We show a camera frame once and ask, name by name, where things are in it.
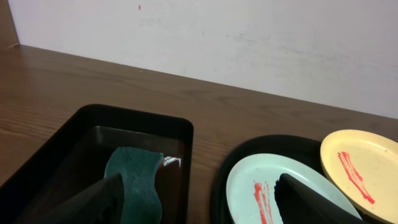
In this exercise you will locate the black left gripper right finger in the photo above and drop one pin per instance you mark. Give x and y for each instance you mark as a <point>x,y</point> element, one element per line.
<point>298,203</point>

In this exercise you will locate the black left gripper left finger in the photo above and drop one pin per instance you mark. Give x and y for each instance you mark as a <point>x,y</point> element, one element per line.
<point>100,203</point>

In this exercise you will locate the light green plate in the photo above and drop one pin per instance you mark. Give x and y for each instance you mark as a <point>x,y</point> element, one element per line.
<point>251,185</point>

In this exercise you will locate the green scrubbing sponge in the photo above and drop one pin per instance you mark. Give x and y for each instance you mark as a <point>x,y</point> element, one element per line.
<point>138,168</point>

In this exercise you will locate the yellow plate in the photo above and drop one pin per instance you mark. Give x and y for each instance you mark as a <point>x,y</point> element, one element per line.
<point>363,166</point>

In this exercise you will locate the black rectangular water tray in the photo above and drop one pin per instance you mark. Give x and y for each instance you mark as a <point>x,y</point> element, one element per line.
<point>75,157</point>

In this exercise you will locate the round black serving tray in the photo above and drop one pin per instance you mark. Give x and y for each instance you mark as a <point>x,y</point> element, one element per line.
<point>306,151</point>

